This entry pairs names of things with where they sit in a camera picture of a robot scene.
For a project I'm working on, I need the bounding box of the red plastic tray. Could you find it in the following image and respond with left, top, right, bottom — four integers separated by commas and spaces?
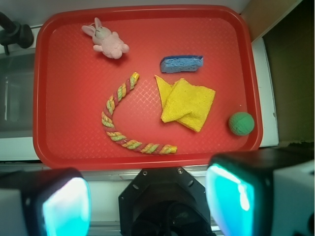
33, 5, 263, 170

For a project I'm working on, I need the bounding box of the pink plush bunny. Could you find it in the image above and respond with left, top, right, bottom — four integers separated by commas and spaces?
81, 17, 130, 59

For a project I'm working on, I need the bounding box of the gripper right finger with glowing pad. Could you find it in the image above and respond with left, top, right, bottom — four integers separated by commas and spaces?
205, 148, 315, 236

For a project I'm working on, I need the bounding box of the yellow folded cloth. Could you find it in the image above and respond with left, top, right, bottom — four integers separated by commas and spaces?
155, 75, 216, 132

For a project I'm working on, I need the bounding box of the blue sponge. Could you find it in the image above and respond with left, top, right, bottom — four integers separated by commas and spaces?
160, 55, 204, 74

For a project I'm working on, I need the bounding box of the multicolour twisted rope toy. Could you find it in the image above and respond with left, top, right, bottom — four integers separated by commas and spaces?
101, 72, 178, 155

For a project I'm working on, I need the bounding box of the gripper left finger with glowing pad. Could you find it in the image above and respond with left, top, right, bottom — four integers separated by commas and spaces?
0, 168, 92, 236

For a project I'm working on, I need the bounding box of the green rubber ball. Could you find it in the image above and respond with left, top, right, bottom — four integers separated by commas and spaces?
228, 112, 255, 136

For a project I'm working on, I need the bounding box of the black octagonal mount base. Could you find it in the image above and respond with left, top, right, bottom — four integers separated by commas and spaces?
118, 167, 215, 236

